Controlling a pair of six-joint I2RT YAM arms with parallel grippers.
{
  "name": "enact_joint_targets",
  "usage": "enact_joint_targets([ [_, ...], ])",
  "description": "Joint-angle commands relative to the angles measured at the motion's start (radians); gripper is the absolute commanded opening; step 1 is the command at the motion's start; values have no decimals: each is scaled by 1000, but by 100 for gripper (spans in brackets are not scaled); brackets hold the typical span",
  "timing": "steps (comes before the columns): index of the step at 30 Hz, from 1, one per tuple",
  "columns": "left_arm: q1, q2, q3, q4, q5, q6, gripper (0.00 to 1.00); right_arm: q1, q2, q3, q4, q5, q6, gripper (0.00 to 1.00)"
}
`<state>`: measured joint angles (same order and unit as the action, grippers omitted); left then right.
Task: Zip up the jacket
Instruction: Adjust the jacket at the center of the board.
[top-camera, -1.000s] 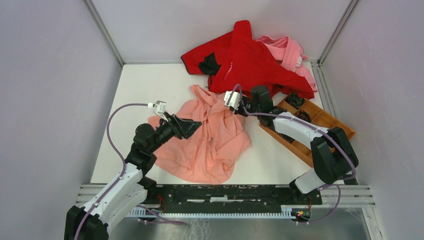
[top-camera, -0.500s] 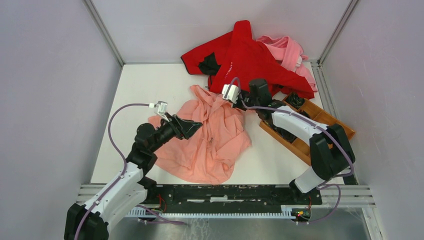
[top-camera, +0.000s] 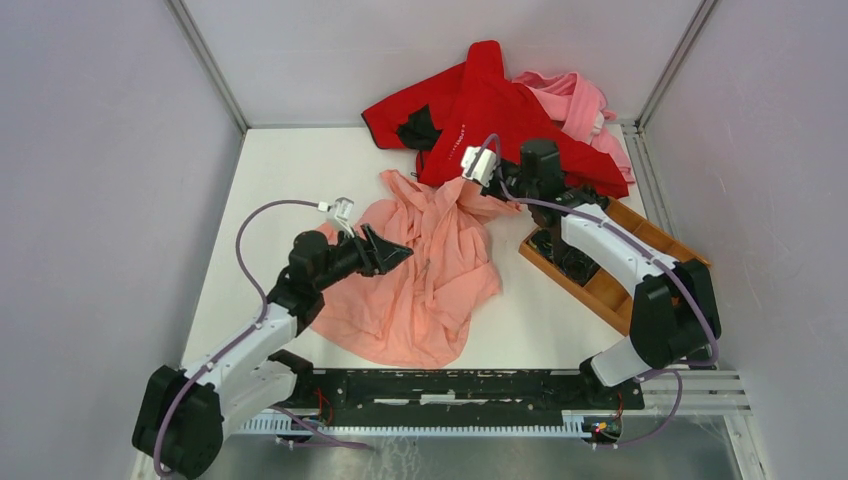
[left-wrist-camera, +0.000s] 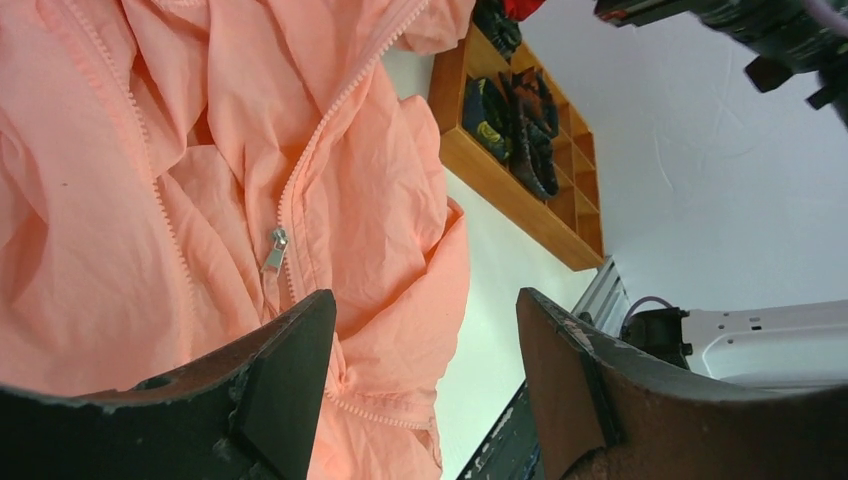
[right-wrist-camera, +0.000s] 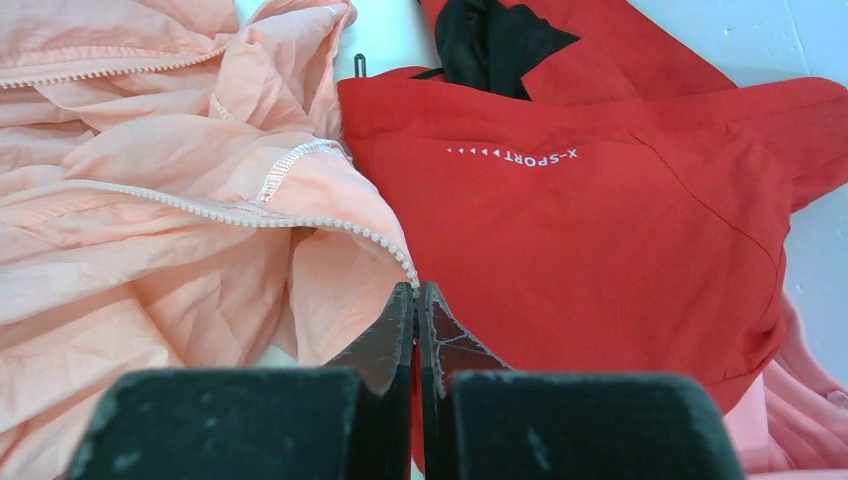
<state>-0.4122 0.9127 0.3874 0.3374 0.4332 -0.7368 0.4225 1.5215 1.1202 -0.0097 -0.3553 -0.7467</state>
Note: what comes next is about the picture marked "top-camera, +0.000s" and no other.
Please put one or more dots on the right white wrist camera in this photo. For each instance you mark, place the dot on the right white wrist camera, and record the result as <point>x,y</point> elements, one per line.
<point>477,165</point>

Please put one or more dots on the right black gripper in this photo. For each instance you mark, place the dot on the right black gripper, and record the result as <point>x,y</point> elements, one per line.
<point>491,189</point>

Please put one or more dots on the salmon orange jacket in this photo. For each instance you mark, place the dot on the salmon orange jacket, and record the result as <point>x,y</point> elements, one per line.
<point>419,314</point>

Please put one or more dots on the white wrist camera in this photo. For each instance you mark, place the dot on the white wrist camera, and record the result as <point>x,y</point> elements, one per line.
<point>477,165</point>
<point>337,222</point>

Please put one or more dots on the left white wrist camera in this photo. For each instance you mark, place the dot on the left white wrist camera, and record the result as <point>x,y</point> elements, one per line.
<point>337,222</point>

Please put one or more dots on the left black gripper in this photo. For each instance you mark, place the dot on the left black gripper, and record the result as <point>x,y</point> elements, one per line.
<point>376,254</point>

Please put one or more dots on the wooden divided tray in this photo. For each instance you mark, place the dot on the wooden divided tray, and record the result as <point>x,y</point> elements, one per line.
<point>606,294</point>

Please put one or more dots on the pink garment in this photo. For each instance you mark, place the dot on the pink garment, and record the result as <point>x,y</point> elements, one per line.
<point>580,110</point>

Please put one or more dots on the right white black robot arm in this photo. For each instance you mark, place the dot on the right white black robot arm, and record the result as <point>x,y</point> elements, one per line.
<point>674,318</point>

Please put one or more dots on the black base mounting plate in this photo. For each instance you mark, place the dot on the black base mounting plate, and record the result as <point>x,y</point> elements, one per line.
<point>449,398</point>

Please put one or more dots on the red garment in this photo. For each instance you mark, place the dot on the red garment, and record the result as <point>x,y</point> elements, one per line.
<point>441,116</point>

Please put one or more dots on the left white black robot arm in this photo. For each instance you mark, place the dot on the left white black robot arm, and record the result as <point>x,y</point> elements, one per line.
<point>186,414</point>

